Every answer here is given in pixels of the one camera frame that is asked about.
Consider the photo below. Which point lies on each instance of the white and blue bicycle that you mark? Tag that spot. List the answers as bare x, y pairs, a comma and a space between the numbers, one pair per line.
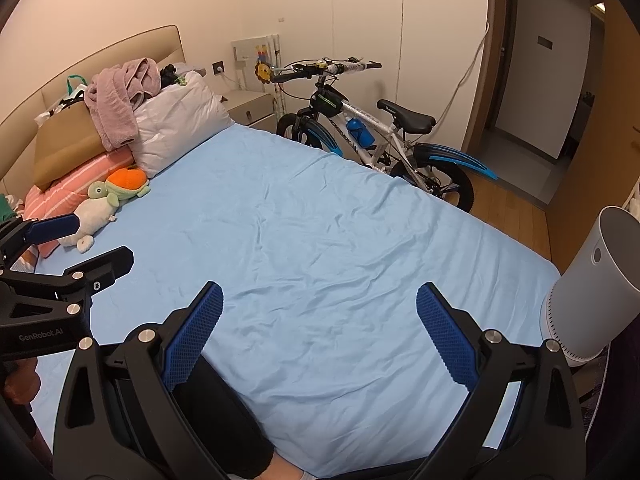
385, 130

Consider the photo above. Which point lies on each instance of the black bag with green charm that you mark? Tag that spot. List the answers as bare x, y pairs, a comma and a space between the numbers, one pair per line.
172, 76

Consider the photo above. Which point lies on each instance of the wooden door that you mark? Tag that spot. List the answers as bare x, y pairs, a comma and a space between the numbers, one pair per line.
600, 160

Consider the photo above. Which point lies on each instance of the dark purple cloth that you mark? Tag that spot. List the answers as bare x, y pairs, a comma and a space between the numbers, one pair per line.
617, 410

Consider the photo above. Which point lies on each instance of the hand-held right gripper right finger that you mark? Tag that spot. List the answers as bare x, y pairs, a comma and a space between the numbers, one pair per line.
445, 335

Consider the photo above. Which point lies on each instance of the black bicycle frame bag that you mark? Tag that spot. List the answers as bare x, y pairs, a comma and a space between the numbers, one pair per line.
327, 101

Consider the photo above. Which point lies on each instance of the brown paper bag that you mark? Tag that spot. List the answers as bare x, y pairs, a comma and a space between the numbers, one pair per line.
65, 150

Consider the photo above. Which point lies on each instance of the green cloth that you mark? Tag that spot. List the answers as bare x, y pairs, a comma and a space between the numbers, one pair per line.
6, 207

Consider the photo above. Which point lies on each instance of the wall socket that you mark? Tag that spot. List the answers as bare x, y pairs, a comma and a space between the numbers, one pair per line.
218, 68

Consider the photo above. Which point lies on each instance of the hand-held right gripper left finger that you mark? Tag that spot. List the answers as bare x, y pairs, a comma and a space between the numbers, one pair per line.
195, 335

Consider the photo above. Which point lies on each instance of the turtle plush toy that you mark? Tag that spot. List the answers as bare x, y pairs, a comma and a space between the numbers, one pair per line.
95, 210

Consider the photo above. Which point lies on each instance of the white board with lion sticker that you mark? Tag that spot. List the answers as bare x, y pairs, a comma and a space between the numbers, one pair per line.
250, 55

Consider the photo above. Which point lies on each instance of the white pillow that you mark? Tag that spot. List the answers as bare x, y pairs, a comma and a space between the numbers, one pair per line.
180, 125

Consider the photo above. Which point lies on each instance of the beige headboard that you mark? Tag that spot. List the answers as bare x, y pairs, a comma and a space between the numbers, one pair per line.
100, 55

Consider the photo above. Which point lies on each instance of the blue water bottle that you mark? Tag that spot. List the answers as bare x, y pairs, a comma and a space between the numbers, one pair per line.
360, 132

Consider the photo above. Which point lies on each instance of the light blue bed sheet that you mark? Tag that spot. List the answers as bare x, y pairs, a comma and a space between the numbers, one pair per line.
310, 240

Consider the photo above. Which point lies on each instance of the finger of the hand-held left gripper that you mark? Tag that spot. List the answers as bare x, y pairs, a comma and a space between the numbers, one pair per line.
52, 229
107, 262

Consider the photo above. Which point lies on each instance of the white nightstand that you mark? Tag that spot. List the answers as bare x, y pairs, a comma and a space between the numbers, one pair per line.
247, 110

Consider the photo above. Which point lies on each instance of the person's left hand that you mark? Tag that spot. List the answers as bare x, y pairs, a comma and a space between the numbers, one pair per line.
20, 382

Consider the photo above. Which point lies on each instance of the mauve fleece garment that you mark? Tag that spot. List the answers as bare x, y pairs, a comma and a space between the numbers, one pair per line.
115, 105

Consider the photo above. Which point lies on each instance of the white wardrobe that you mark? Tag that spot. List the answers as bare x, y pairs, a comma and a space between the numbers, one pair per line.
400, 20

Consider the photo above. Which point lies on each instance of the pink striped pillow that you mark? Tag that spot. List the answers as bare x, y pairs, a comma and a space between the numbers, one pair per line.
55, 195

